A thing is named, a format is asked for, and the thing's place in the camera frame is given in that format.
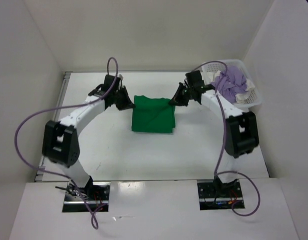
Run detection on green t-shirt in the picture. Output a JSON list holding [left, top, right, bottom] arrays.
[[131, 95, 176, 134]]

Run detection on purple t-shirt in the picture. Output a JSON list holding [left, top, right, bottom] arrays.
[[211, 66, 247, 104]]

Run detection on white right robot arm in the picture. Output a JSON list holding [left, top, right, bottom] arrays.
[[169, 82, 259, 197]]

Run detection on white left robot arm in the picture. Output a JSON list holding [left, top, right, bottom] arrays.
[[42, 86, 135, 200]]

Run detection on white t-shirt in basket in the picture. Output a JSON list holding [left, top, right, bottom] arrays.
[[206, 70, 255, 104]]

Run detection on white plastic basket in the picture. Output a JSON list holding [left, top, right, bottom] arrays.
[[201, 59, 262, 109]]

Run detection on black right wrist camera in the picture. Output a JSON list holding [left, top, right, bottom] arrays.
[[185, 70, 215, 92]]

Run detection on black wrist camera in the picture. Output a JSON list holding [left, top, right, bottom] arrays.
[[185, 70, 215, 92], [88, 74, 123, 97]]

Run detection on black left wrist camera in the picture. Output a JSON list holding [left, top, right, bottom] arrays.
[[88, 74, 123, 97]]

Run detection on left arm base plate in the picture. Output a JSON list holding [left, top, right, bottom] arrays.
[[55, 181, 110, 213]]

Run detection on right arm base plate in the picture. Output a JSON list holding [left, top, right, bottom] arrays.
[[197, 179, 245, 211]]

